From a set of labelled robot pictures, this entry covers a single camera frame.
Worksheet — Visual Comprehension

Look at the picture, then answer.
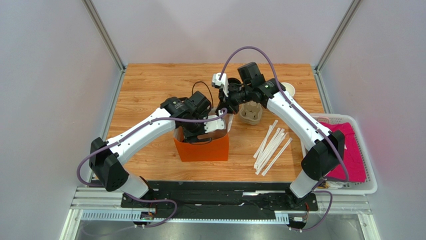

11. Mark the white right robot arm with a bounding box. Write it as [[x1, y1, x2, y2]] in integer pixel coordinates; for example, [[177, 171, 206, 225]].
[[211, 62, 345, 201]]

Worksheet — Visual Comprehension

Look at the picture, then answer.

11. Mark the stack of black lids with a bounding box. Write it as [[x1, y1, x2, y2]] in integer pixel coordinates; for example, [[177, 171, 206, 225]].
[[227, 77, 242, 92]]

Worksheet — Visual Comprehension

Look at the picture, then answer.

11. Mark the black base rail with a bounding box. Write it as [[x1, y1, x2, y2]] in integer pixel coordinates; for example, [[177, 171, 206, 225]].
[[120, 181, 319, 220]]

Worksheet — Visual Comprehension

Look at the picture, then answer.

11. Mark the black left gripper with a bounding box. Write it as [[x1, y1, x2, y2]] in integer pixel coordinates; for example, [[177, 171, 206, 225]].
[[182, 110, 213, 148]]

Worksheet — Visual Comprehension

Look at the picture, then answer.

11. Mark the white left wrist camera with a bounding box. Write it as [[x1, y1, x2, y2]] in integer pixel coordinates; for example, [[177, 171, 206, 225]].
[[204, 118, 227, 134]]

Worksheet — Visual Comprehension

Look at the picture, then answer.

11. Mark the white wrapped straw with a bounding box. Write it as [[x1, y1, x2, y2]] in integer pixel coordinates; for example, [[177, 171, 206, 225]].
[[253, 119, 278, 159], [254, 129, 287, 175], [253, 128, 287, 172], [261, 137, 293, 176]]

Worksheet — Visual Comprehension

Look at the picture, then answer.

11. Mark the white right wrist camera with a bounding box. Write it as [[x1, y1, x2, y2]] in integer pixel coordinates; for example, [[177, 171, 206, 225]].
[[211, 72, 229, 97]]

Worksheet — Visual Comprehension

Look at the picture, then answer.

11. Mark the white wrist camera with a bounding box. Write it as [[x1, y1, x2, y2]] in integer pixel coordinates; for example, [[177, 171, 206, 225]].
[[204, 118, 227, 134], [211, 72, 229, 97]]

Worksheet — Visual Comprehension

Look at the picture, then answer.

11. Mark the white plastic basket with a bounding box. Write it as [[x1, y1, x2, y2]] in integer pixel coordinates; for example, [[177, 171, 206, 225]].
[[311, 113, 378, 195]]

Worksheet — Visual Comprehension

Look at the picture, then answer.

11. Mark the stack of paper cups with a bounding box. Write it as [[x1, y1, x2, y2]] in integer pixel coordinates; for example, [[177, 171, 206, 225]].
[[281, 82, 296, 98]]

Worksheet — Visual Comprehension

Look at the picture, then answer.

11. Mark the pink folded cloth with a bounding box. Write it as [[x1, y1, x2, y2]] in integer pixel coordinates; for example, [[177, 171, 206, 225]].
[[321, 122, 367, 183]]

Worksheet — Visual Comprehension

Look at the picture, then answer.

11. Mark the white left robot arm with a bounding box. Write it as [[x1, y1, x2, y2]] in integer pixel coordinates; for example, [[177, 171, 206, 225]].
[[88, 91, 226, 198]]

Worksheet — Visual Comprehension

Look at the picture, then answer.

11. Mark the orange paper bag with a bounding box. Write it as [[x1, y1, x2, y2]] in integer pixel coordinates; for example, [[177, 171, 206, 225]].
[[173, 114, 234, 163]]

